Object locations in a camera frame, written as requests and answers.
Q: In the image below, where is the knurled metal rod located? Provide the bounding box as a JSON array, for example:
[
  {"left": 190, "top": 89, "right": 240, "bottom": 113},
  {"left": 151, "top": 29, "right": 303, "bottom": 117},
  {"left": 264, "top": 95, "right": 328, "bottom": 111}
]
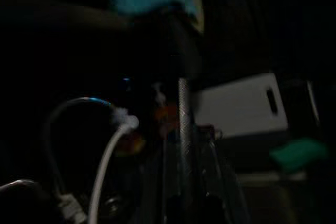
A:
[{"left": 177, "top": 77, "right": 196, "bottom": 209}]

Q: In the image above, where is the white cutting board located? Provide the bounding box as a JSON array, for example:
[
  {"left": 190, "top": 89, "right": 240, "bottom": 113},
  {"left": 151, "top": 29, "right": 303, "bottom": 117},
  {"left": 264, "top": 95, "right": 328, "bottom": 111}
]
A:
[{"left": 195, "top": 73, "right": 289, "bottom": 142}]

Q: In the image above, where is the green sponge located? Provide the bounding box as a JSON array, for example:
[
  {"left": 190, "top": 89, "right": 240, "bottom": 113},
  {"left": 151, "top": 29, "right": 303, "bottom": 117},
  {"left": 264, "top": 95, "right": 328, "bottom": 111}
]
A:
[{"left": 268, "top": 137, "right": 330, "bottom": 175}]

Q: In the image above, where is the short white hose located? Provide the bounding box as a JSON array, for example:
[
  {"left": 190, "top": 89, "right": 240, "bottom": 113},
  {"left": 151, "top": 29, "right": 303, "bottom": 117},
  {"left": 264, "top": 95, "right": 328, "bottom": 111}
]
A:
[{"left": 88, "top": 115, "right": 140, "bottom": 224}]

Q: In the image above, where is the long white hose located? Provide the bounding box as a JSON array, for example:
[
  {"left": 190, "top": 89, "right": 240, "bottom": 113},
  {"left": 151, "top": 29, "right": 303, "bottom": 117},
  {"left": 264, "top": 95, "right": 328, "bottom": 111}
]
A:
[{"left": 43, "top": 97, "right": 116, "bottom": 204}]

